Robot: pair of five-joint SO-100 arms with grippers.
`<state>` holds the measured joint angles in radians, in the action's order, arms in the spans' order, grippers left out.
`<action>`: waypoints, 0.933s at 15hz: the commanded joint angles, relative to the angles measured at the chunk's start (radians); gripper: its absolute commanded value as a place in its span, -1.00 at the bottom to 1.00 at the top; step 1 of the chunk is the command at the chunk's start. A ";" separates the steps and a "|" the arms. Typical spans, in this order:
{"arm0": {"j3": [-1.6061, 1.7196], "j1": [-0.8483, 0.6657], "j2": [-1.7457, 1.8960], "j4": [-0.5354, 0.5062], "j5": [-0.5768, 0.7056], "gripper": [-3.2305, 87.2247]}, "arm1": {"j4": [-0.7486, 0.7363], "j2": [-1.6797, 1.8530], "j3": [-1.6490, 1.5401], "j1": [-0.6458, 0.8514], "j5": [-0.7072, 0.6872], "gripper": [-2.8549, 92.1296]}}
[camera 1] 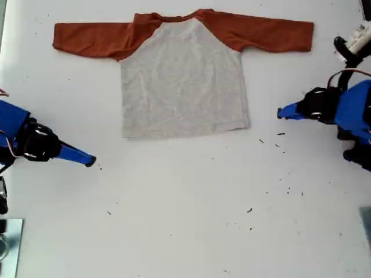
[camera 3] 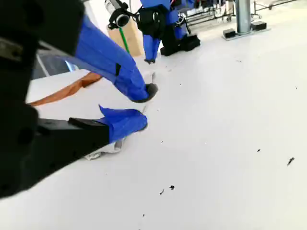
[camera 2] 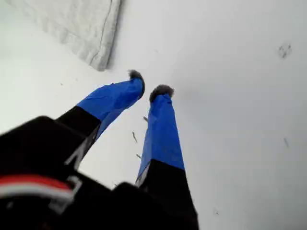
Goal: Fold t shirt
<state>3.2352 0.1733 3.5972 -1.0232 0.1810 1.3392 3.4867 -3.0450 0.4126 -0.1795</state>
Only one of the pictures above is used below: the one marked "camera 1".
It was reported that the grey t-shirt with rust sleeves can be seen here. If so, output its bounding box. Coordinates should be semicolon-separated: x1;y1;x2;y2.
52;8;315;140

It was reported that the white servo wire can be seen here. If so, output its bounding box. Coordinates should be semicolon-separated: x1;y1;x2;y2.
0;130;23;159

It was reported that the red servo wire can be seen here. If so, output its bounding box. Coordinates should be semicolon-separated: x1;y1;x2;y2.
327;68;371;90

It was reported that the black camera stalk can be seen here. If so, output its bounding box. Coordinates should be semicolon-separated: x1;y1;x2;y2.
337;60;360;92

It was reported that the black camera box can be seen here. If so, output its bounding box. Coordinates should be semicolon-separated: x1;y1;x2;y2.
333;36;365;63
0;175;9;215

